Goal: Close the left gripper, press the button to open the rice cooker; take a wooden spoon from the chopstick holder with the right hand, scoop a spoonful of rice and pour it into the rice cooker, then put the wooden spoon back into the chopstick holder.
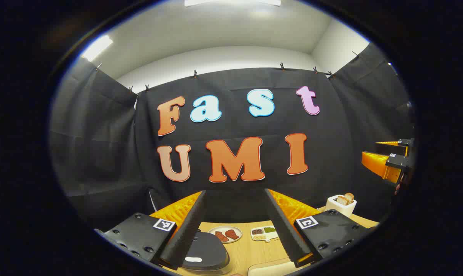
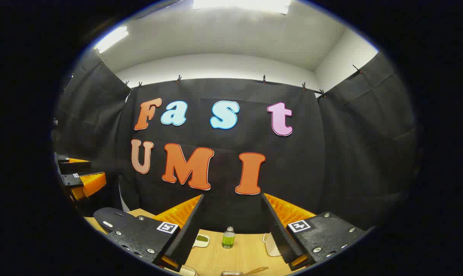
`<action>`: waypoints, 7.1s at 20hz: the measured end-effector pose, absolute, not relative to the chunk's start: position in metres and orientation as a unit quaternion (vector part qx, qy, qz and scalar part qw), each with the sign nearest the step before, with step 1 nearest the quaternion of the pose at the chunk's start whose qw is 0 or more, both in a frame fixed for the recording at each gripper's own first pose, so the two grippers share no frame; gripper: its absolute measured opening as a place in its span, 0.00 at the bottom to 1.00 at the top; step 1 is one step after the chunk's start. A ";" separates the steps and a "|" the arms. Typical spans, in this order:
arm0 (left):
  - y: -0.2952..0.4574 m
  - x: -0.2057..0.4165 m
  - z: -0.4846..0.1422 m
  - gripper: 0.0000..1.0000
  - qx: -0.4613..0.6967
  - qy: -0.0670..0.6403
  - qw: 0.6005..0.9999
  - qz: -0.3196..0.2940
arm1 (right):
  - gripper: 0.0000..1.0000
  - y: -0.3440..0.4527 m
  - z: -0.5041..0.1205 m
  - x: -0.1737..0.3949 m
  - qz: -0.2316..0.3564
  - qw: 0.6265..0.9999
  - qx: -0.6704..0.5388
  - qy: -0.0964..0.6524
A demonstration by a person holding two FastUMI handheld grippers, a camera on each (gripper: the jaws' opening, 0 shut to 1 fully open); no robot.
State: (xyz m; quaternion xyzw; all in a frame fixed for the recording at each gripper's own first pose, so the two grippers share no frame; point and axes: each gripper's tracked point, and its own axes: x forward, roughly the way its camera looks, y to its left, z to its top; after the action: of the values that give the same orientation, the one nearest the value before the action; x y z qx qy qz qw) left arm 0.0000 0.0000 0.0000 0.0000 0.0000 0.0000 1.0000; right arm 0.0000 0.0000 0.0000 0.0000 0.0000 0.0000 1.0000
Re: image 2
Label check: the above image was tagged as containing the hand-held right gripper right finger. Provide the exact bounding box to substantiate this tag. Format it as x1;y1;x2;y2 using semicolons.
260;193;372;272

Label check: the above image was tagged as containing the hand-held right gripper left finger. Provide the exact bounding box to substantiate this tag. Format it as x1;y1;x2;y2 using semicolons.
105;194;205;273

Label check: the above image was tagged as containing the white toaster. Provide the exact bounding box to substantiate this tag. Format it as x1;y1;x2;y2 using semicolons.
263;232;282;257

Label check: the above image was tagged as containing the green drink bottle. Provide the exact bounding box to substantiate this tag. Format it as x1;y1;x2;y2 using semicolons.
222;226;236;249

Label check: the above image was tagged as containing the ceiling light panel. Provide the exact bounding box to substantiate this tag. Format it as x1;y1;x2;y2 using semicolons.
95;26;129;53
193;0;291;14

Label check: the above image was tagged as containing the row of small black clips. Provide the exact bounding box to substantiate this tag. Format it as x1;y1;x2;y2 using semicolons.
100;57;364;96

